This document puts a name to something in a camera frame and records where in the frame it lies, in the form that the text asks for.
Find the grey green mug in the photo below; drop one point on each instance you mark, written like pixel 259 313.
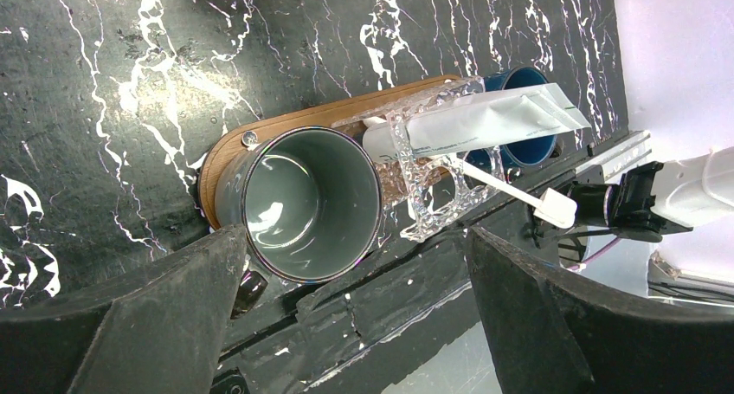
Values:
pixel 309 201

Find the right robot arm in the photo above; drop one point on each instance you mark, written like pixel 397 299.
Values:
pixel 651 200

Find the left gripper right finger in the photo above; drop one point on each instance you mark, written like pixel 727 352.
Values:
pixel 553 331

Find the black capped toothpaste tube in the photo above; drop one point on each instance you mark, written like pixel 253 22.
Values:
pixel 473 122

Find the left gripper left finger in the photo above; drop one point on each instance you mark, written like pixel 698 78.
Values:
pixel 156 329

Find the clear packaged toothbrushes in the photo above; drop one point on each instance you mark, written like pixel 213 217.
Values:
pixel 434 189

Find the dark blue mug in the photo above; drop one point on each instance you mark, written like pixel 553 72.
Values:
pixel 529 142

